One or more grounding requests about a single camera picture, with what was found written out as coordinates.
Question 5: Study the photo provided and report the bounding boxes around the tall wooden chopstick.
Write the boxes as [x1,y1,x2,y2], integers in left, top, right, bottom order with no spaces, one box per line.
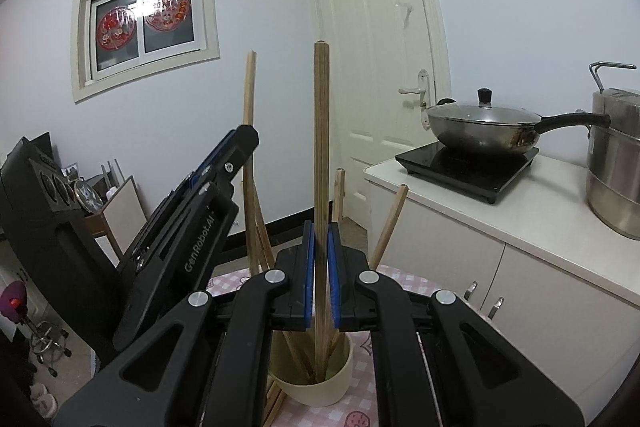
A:
[242,51,262,275]

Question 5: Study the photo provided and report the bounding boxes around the white kitchen cabinet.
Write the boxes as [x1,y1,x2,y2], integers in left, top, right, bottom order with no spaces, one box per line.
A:
[364,156,639,419]

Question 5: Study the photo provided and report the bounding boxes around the cream chopstick holder cup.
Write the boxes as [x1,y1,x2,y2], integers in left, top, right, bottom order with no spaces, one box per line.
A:
[269,332,354,407]

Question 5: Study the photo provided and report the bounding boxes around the dark side table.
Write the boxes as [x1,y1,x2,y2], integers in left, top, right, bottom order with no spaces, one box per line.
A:
[62,161,146,265]

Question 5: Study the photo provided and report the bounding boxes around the pink checkered tablecloth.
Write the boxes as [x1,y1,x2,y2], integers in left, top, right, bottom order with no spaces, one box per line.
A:
[207,265,442,427]

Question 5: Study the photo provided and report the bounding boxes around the wooden chopstick in cup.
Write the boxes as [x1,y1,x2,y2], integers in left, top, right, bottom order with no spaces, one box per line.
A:
[331,168,346,223]

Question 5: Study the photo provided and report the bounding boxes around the stool with chrome base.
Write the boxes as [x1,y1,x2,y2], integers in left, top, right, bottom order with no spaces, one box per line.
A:
[1,281,73,378]

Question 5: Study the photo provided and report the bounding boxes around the black induction cooktop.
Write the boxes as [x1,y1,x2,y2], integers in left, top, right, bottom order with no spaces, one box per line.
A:
[395,142,539,205]

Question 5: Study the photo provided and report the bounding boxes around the steel wok with lid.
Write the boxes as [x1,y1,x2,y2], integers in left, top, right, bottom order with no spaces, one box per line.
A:
[426,88,611,154]

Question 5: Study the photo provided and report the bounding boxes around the window with red decorations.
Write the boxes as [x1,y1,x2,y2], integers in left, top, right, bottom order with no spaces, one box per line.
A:
[72,0,220,103]

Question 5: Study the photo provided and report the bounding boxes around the stainless steel steamer pot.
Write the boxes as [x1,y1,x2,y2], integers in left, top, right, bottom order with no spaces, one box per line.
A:
[586,61,640,239]

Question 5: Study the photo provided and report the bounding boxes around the white panel door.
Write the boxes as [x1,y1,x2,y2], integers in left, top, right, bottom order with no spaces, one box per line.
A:
[317,0,450,227]

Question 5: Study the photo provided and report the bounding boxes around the silver door handle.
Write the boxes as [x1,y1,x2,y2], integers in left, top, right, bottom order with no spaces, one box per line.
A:
[398,69,431,130]

